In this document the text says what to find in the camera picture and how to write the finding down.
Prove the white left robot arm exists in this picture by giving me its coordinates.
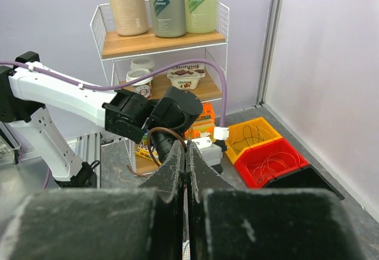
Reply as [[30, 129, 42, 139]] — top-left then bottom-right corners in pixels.
[[1, 52, 203, 188]]

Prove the black parts bin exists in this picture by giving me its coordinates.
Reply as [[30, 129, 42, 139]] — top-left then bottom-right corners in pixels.
[[264, 164, 345, 200]]

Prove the orange snack box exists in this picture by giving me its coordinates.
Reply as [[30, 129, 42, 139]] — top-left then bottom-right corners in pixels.
[[185, 102, 216, 140]]

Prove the yellow parts bin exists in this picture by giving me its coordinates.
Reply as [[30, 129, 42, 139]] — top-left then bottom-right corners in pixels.
[[226, 117, 282, 165]]

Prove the yellow snack packet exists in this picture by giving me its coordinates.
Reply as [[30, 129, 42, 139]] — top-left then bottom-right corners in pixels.
[[134, 134, 153, 161]]

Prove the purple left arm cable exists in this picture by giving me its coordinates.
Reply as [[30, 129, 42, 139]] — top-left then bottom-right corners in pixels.
[[0, 58, 229, 190]]

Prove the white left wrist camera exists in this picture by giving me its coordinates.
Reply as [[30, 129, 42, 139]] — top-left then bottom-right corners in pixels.
[[190, 126, 229, 167]]

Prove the white wire wooden shelf rack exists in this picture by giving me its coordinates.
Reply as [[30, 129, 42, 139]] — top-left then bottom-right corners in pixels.
[[90, 1, 231, 175]]

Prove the white yogurt cup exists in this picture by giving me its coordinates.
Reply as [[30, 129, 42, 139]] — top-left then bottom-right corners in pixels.
[[166, 63, 206, 90]]

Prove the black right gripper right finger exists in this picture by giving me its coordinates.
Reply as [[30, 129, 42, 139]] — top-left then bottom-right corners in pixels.
[[186, 142, 234, 259]]

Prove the grey-green pump bottle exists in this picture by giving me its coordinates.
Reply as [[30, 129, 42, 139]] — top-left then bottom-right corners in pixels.
[[149, 0, 187, 38]]

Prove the white paper cup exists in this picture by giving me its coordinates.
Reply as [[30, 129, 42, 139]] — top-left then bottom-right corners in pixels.
[[126, 68, 153, 99]]

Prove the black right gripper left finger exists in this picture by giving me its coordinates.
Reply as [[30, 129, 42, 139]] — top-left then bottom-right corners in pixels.
[[139, 141, 185, 259]]

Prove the beige pump bottle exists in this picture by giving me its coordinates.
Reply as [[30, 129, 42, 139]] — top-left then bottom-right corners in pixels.
[[109, 0, 149, 36]]

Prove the light green pump bottle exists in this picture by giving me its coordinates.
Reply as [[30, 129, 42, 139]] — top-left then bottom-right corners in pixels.
[[185, 0, 217, 34]]

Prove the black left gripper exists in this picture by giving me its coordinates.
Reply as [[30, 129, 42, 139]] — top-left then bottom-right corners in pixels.
[[153, 130, 178, 164]]

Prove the red parts bin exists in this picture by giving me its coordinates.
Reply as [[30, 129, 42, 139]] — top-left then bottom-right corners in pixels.
[[234, 138, 309, 189]]

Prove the thin brown wire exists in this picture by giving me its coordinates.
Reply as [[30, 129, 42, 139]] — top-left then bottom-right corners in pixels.
[[126, 127, 189, 178]]

